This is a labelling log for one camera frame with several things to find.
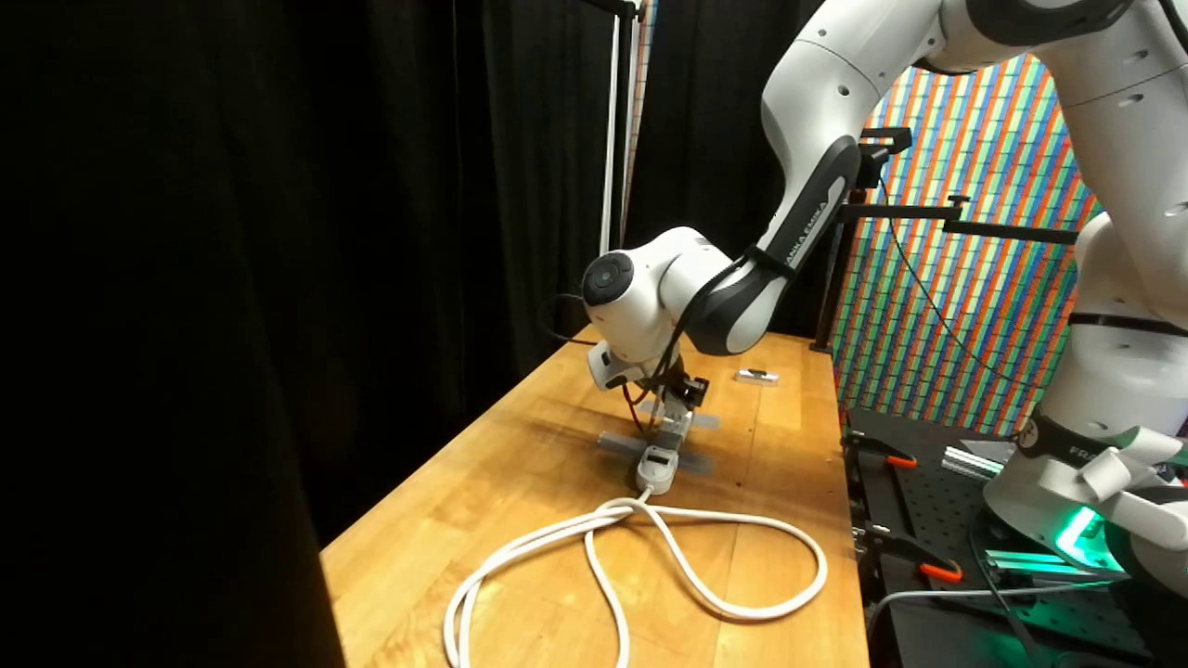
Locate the black optical breadboard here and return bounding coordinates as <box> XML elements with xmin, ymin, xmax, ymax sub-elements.
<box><xmin>843</xmin><ymin>411</ymin><xmax>1188</xmax><ymax>668</ymax></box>

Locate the orange handled clamp lower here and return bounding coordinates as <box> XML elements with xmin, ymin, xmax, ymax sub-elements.
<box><xmin>854</xmin><ymin>521</ymin><xmax>966</xmax><ymax>583</ymax></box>

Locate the orange handled clamp upper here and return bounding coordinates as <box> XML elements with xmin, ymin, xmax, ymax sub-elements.
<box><xmin>843</xmin><ymin>430</ymin><xmax>921</xmax><ymax>470</ymax></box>

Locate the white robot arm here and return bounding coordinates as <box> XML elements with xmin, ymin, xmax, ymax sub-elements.
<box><xmin>579</xmin><ymin>0</ymin><xmax>1188</xmax><ymax>597</ymax></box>

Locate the grey tape strip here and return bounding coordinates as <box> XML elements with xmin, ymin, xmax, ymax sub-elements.
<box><xmin>598</xmin><ymin>430</ymin><xmax>711</xmax><ymax>475</ymax></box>
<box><xmin>690</xmin><ymin>411</ymin><xmax>720</xmax><ymax>430</ymax></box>

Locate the grey tape strip front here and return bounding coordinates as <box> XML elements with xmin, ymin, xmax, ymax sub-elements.
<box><xmin>598</xmin><ymin>430</ymin><xmax>711</xmax><ymax>475</ymax></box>

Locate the colourful striped board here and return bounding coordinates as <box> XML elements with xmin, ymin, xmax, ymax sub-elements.
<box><xmin>828</xmin><ymin>55</ymin><xmax>1100</xmax><ymax>436</ymax></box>

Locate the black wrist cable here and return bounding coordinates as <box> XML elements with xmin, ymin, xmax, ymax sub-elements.
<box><xmin>616</xmin><ymin>331</ymin><xmax>698</xmax><ymax>439</ymax></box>

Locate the silver vertical pole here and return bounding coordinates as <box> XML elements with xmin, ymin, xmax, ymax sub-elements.
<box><xmin>595</xmin><ymin>0</ymin><xmax>638</xmax><ymax>260</ymax></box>

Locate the orange handled clamp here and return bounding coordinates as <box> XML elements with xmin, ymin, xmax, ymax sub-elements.
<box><xmin>843</xmin><ymin>430</ymin><xmax>921</xmax><ymax>470</ymax></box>
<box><xmin>854</xmin><ymin>521</ymin><xmax>966</xmax><ymax>583</ymax></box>

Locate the grey tape strip rear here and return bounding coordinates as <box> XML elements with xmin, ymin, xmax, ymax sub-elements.
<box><xmin>690</xmin><ymin>411</ymin><xmax>720</xmax><ymax>430</ymax></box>

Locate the black curtain backdrop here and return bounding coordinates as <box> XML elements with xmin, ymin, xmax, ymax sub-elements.
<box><xmin>0</xmin><ymin>0</ymin><xmax>882</xmax><ymax>668</ymax></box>

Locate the small dark tabletop sticker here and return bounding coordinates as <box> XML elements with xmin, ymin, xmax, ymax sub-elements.
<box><xmin>734</xmin><ymin>368</ymin><xmax>779</xmax><ymax>385</ymax></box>

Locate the white charger head cube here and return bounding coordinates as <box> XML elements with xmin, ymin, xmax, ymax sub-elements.
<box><xmin>657</xmin><ymin>401</ymin><xmax>690</xmax><ymax>430</ymax></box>

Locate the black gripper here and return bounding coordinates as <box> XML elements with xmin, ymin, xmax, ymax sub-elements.
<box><xmin>657</xmin><ymin>368</ymin><xmax>710</xmax><ymax>409</ymax></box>

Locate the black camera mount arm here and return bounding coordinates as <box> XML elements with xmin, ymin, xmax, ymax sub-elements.
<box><xmin>851</xmin><ymin>126</ymin><xmax>1075</xmax><ymax>245</ymax></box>

